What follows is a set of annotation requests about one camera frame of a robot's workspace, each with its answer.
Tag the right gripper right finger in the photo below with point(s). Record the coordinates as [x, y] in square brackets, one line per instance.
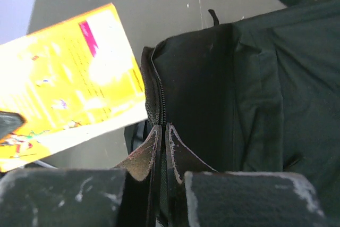
[200, 196]

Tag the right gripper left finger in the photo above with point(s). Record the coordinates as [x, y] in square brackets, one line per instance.
[127, 195]

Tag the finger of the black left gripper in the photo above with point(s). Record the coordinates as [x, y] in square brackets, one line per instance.
[10, 122]

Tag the orange paperback book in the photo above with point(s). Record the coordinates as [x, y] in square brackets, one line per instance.
[72, 81]

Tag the black student backpack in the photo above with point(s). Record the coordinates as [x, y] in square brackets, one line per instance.
[257, 95]

